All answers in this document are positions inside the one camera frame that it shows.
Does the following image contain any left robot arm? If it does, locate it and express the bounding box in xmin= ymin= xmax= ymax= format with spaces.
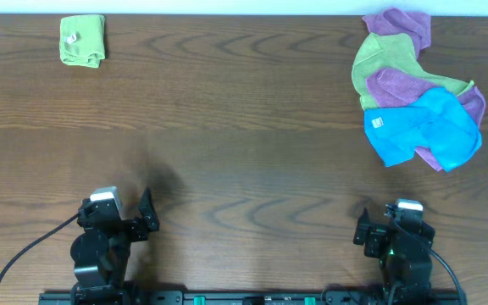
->
xmin=70 ymin=186 xmax=160 ymax=305

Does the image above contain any folded green cloth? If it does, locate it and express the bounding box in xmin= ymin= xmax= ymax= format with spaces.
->
xmin=59 ymin=14 xmax=106 ymax=69

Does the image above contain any upper purple cloth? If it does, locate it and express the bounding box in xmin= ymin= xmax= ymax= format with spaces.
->
xmin=362 ymin=8 xmax=432 ymax=56

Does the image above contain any large purple cloth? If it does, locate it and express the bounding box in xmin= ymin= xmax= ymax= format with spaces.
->
xmin=366 ymin=68 xmax=486 ymax=171

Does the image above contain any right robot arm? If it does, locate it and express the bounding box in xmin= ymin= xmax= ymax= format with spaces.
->
xmin=353 ymin=204 xmax=435 ymax=304

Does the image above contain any blue microfiber cloth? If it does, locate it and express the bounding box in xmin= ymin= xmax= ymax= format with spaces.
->
xmin=363 ymin=87 xmax=482 ymax=172

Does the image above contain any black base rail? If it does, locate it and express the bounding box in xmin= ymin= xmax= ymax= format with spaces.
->
xmin=37 ymin=290 xmax=461 ymax=305

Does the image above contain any crumpled green cloth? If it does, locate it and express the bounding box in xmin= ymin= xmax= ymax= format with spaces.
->
xmin=351 ymin=33 xmax=474 ymax=110

